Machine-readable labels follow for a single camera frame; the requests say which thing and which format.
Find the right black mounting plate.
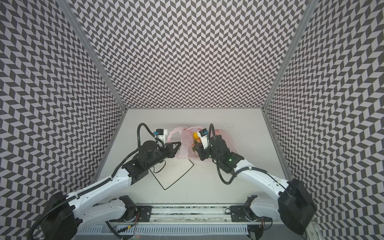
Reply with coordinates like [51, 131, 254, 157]
[226, 205, 273, 223]

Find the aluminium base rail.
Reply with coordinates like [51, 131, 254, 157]
[70, 201, 316, 230]

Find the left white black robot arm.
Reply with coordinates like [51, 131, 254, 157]
[28, 141, 182, 240]

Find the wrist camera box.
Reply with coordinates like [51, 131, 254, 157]
[198, 129, 209, 149]
[153, 129, 168, 148]

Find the pink plastic bag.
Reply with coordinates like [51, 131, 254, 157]
[167, 126, 237, 160]

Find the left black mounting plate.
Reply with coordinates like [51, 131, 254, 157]
[111, 206, 153, 223]

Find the black mounting plate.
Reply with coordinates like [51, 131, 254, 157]
[111, 206, 153, 223]
[226, 205, 273, 223]

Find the white square mat black border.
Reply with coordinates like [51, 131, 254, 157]
[150, 158, 194, 190]

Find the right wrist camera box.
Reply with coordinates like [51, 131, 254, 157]
[198, 129, 209, 149]

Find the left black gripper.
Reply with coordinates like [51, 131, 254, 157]
[146, 141, 182, 170]

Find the yellow fake lemon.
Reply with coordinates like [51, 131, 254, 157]
[193, 133, 200, 141]

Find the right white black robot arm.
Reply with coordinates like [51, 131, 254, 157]
[193, 135, 317, 235]

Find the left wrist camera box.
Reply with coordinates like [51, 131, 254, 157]
[153, 129, 168, 148]

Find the right black corrugated cable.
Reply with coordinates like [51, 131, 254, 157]
[207, 123, 268, 186]

